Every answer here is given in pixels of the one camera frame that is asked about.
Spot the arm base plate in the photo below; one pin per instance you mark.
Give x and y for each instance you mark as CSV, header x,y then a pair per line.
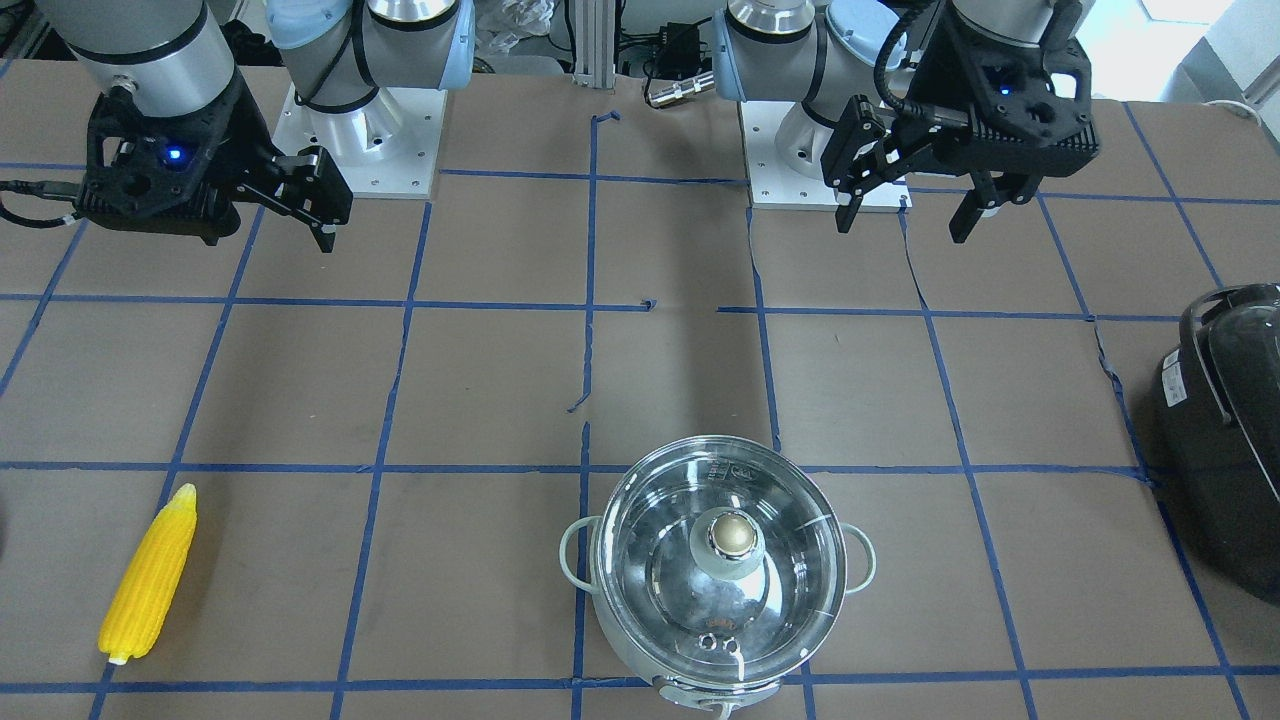
x,y
782,147
385,150

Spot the light green cooking pot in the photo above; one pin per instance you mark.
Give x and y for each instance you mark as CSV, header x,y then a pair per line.
x,y
715,640

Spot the black power adapter box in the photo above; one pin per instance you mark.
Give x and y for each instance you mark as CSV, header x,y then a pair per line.
x,y
679,54

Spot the yellow corn cob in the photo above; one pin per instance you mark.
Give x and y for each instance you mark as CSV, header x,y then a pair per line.
x,y
144,597

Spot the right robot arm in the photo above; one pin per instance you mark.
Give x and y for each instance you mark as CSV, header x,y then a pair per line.
x,y
338,53

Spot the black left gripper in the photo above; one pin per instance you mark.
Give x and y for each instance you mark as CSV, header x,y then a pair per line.
x,y
940,92

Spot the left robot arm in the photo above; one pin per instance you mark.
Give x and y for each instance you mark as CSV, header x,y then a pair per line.
x,y
820,56

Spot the silver metal cylinder connector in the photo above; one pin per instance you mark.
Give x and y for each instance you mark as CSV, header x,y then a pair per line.
x,y
682,90

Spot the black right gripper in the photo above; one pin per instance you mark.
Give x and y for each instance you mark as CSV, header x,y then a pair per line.
x,y
238,128

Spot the glass pot lid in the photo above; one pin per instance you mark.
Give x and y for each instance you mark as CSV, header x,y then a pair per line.
x,y
718,550

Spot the black rice cooker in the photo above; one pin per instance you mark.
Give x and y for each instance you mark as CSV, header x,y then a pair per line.
x,y
1217,399

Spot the aluminium frame post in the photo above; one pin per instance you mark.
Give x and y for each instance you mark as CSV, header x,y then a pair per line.
x,y
594,35

